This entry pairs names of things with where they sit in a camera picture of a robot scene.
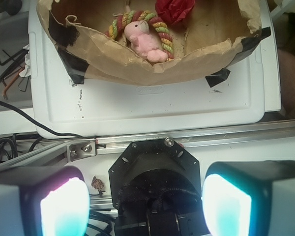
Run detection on black cable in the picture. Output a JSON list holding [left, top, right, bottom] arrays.
[[0, 97, 82, 138]]

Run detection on brown paper bag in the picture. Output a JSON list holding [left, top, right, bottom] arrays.
[[36, 0, 271, 86]]

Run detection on multicolour twisted rope toy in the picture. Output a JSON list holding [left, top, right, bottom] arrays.
[[105, 10, 174, 61]]

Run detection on pink plush toy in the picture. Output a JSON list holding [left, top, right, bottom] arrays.
[[124, 20, 168, 63]]

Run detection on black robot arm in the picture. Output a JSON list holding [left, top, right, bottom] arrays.
[[0, 139, 295, 236]]

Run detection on red paper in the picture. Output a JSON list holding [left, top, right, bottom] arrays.
[[155, 0, 195, 25]]

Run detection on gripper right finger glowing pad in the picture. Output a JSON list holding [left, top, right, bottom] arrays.
[[202, 160, 295, 236]]

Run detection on orange allen key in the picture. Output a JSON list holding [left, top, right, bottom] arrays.
[[2, 69, 24, 100]]

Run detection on black allen keys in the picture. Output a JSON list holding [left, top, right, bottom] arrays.
[[0, 49, 28, 83]]

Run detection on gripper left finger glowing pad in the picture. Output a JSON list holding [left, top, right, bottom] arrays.
[[0, 166, 90, 236]]

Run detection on aluminium extrusion rail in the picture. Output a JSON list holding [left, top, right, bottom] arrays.
[[0, 119, 295, 168]]

